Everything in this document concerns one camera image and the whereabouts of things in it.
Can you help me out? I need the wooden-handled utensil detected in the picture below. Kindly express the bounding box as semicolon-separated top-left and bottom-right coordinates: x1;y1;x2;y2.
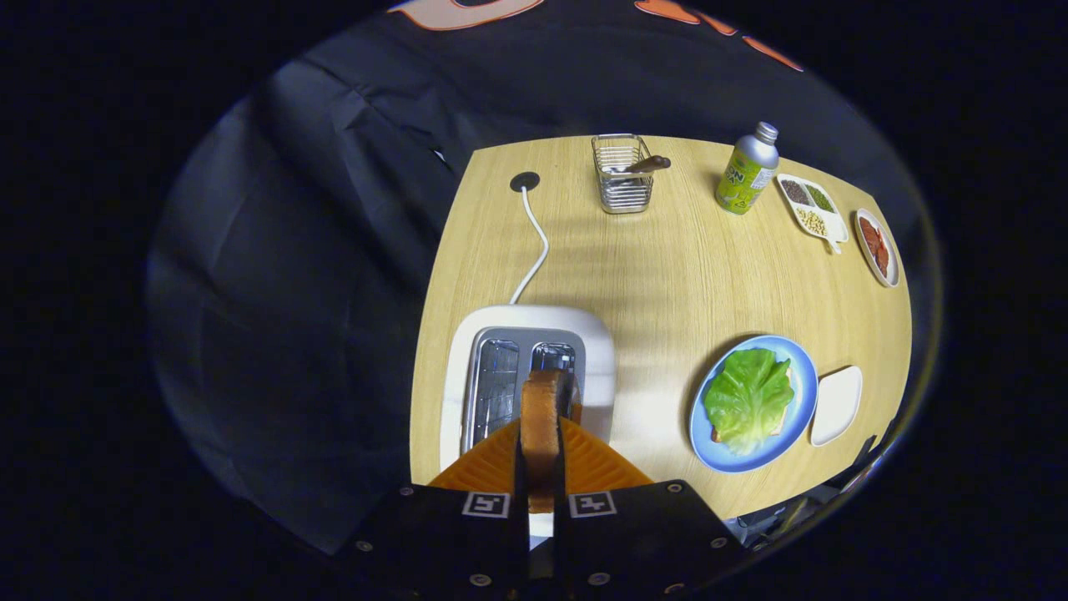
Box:
607;154;672;178

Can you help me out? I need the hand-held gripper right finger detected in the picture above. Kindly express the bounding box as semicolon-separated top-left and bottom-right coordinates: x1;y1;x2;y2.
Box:
552;417;749;601

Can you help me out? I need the brown toasted bread slice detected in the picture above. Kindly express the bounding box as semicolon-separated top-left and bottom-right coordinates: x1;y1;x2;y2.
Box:
521;369;577;514

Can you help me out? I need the metal wire basket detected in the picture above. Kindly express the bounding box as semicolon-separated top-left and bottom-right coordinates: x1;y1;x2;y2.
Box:
592;134;655;215

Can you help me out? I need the white divided snack tray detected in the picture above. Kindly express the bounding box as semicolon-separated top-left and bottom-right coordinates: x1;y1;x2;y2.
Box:
777;173;849;255

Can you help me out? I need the white oval meat plate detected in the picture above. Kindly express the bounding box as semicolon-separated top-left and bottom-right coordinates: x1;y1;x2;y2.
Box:
854;208;901;289

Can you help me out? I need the small white square plate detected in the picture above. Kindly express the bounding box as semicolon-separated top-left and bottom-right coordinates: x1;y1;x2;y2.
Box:
809;365;864;447

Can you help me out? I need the dark metal frame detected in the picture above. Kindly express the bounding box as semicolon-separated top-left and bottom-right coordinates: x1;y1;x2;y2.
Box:
730;434;898;543

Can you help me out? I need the silver bottle with green label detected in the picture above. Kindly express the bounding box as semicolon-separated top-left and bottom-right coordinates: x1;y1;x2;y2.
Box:
715;121;780;216

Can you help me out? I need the green lettuce leaf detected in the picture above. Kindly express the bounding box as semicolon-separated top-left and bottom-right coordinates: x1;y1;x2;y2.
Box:
703;348;795;456

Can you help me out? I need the white toaster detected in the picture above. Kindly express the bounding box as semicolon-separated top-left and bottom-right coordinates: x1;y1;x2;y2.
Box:
439;305;617;539

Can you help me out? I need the white toaster power cable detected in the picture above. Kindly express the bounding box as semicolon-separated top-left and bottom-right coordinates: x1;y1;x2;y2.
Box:
509;185;550;306

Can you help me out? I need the white bread slice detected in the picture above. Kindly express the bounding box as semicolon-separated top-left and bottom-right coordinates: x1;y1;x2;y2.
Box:
710;367;795;443

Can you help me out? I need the blue round plate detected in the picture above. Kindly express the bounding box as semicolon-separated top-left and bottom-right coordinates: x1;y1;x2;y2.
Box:
689;335;819;474

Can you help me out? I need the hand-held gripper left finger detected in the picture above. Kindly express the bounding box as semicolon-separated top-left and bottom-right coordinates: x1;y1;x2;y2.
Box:
332;417;532;601

